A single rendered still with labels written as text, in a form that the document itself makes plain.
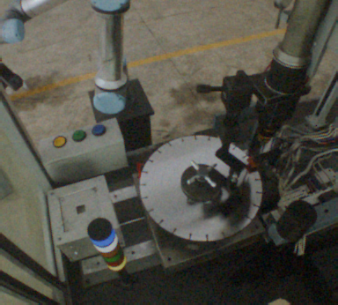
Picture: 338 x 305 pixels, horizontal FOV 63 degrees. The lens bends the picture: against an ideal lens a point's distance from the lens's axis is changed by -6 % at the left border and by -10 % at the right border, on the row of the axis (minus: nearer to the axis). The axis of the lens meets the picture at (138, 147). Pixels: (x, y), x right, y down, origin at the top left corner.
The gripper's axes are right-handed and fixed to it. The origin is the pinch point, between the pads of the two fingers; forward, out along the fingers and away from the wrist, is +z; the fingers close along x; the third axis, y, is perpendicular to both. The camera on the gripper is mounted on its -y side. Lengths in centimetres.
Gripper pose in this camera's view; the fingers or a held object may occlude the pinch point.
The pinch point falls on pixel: (15, 101)
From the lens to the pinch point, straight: 124.1
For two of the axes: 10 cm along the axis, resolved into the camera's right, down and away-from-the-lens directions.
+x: -5.6, 6.8, -4.8
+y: -8.2, -3.9, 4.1
